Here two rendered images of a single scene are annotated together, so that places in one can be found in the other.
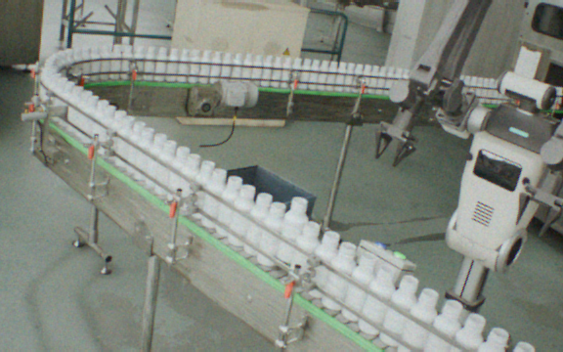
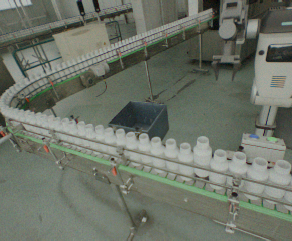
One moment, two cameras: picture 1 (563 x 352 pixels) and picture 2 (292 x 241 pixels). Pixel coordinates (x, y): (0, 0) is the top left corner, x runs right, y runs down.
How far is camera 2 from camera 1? 108 cm
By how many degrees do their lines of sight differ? 15
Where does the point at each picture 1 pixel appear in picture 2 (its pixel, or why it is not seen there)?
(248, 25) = (86, 39)
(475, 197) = (270, 74)
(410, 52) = (143, 24)
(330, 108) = (136, 57)
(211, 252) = (148, 181)
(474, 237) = (274, 95)
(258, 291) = (192, 197)
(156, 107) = (70, 91)
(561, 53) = not seen: outside the picture
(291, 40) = (104, 38)
